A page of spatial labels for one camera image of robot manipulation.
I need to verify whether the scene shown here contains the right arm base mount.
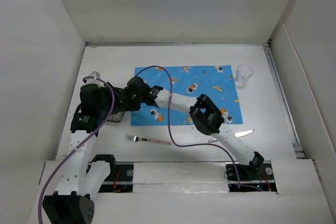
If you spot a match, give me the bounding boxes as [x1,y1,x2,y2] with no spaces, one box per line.
[224,162,277,193]

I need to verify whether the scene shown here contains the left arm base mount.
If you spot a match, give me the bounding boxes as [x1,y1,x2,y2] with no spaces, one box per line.
[98,163,134,193]

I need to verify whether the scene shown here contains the black floral square plate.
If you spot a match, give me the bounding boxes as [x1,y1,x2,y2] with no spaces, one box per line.
[107,87,127,124]

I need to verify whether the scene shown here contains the pink handled fork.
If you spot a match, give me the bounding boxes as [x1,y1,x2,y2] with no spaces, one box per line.
[125,134,172,145]

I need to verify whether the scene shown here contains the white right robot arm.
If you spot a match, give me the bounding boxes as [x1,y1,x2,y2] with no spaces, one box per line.
[124,76,264,179]

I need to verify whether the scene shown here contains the blue space print cloth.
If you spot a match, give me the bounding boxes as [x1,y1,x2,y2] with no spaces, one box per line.
[131,65,243,126]

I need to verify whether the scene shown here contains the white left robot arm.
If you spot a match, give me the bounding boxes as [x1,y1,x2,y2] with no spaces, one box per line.
[37,79,126,223]

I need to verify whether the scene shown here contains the pink handled knife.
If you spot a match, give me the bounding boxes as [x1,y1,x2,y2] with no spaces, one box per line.
[208,129,255,143]

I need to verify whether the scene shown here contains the clear drinking glass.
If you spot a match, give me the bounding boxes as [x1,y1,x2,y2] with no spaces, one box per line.
[235,65,254,87]

